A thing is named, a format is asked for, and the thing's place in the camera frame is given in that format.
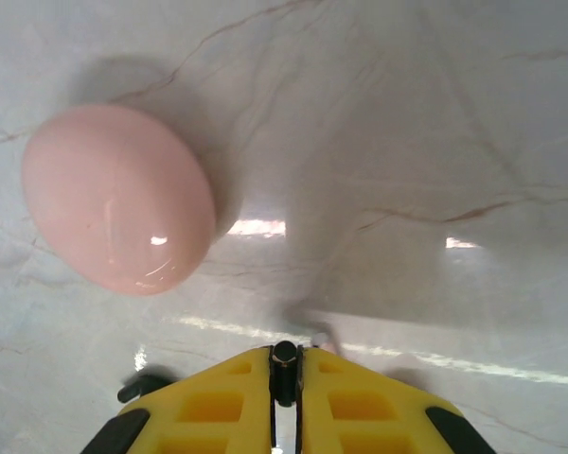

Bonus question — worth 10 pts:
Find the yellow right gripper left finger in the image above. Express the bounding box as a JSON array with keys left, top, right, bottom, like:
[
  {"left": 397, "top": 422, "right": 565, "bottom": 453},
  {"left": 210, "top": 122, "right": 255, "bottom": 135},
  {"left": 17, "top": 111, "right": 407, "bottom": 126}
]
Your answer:
[{"left": 82, "top": 346, "right": 274, "bottom": 454}]

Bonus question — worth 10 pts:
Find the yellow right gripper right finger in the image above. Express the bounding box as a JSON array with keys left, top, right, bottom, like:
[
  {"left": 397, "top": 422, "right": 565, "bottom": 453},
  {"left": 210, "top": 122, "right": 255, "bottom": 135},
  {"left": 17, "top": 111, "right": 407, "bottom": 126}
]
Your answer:
[{"left": 295, "top": 347, "right": 497, "bottom": 454}]

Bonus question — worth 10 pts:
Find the pink earbud charging case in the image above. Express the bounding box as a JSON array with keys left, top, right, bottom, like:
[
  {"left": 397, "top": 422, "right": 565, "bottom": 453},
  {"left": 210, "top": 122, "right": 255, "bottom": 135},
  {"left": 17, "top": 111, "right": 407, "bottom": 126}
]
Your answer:
[{"left": 21, "top": 104, "right": 218, "bottom": 298}]

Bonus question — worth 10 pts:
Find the black round disc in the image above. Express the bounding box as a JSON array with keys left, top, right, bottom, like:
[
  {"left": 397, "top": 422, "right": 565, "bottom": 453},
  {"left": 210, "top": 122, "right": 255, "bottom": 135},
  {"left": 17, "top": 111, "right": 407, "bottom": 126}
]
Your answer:
[{"left": 116, "top": 375, "right": 177, "bottom": 404}]

